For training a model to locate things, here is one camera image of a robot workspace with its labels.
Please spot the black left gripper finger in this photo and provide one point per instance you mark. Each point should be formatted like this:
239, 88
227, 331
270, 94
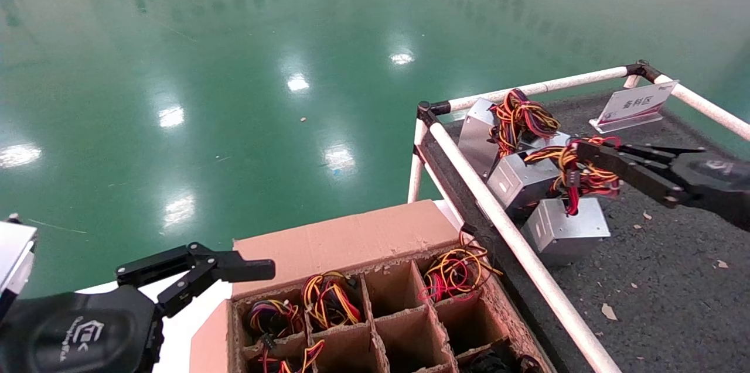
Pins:
246, 270

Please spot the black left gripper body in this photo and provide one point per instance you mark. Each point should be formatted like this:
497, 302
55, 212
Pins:
70, 332

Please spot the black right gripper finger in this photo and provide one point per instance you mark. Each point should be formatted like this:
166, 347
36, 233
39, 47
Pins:
656, 155
644, 180

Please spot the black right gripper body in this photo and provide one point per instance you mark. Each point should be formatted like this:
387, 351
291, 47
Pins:
718, 185

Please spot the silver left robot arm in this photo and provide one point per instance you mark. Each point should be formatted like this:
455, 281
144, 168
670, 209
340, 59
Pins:
14, 250

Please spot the cardboard box with dividers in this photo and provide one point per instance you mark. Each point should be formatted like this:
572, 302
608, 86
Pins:
340, 244

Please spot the clear acrylic label sign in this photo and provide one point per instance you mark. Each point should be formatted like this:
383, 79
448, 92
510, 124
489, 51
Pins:
636, 105

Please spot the white pipe frame rack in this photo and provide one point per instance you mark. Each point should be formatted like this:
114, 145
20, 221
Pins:
463, 153

